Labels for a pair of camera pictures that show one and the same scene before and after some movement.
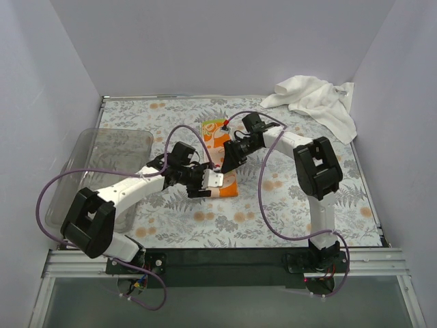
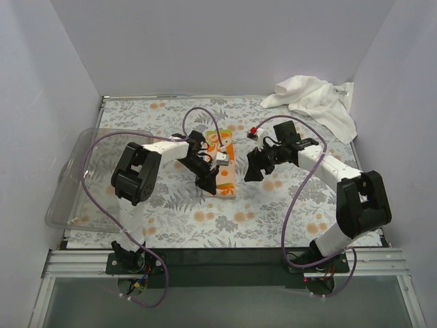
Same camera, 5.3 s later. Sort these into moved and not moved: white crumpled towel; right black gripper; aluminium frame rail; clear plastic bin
Moved: right black gripper
Not moved: clear plastic bin; white crumpled towel; aluminium frame rail
